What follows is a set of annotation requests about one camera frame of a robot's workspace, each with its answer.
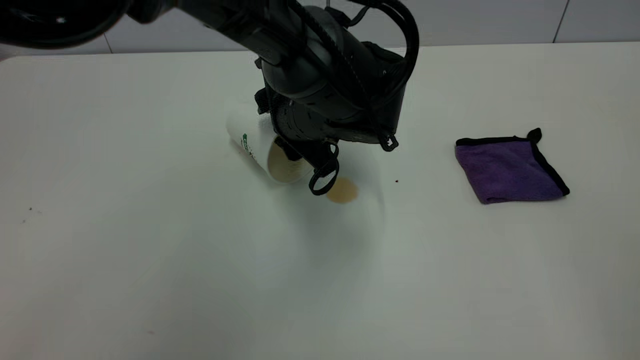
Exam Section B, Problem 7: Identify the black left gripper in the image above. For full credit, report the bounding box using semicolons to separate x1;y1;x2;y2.
255;88;368;197

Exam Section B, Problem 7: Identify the white paper coffee cup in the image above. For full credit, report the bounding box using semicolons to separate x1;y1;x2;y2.
225;105;315;185

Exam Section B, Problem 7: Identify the purple cloth with black trim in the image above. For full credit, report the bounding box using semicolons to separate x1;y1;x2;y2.
454;128;571;205

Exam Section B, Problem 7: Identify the brown coffee spill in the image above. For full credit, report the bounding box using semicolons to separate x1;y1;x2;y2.
326;177;359;205

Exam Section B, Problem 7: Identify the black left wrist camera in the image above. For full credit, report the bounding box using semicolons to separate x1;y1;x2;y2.
356;42;407;152

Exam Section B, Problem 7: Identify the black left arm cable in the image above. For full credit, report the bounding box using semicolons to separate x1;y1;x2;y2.
327;0;420;108

